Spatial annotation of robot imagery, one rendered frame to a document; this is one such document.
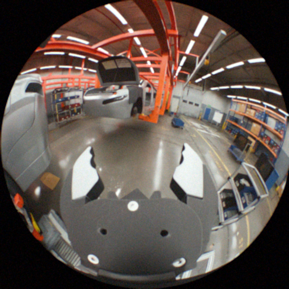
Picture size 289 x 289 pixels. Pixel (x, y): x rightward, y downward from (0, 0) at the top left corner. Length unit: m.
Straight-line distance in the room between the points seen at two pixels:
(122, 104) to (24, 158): 1.90
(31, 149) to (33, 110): 0.32
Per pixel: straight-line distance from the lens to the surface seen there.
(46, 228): 1.57
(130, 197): 1.04
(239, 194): 1.16
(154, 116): 2.84
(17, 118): 0.94
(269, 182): 5.31
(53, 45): 3.55
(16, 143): 0.97
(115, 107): 1.99
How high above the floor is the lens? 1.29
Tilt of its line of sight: 31 degrees down
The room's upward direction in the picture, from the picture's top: 9 degrees clockwise
